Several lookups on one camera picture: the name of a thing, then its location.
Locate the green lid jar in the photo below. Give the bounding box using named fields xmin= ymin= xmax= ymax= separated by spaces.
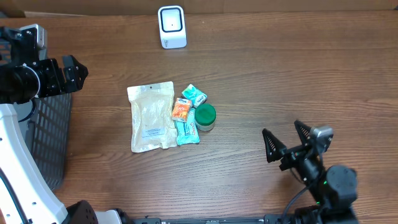
xmin=195 ymin=104 xmax=216 ymax=131

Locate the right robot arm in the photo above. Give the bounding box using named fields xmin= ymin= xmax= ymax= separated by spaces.
xmin=262 ymin=120 xmax=358 ymax=223

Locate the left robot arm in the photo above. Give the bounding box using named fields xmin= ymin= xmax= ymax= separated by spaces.
xmin=1 ymin=24 xmax=130 ymax=224

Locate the orange Kleenex tissue pack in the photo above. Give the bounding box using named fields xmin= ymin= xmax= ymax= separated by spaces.
xmin=171 ymin=98 xmax=192 ymax=122

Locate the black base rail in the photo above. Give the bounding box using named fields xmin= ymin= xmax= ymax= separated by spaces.
xmin=130 ymin=213 xmax=312 ymax=224

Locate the beige foil pouch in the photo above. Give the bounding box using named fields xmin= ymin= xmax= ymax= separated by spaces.
xmin=127 ymin=82 xmax=177 ymax=153

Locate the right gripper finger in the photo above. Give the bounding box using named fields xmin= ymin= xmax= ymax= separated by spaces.
xmin=262 ymin=129 xmax=287 ymax=163
xmin=294 ymin=120 xmax=311 ymax=146

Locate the grey plastic basket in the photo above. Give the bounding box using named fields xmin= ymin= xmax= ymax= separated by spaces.
xmin=13 ymin=93 xmax=72 ymax=190

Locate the white barcode scanner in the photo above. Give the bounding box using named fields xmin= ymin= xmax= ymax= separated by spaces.
xmin=158 ymin=5 xmax=187 ymax=49

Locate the teal white tissue pack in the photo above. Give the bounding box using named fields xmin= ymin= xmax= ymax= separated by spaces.
xmin=182 ymin=84 xmax=208 ymax=108

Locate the teal wet wipes pack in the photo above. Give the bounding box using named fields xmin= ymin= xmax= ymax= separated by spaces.
xmin=175 ymin=108 xmax=200 ymax=146

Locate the cardboard back wall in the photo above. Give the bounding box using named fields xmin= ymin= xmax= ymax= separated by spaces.
xmin=1 ymin=0 xmax=397 ymax=17

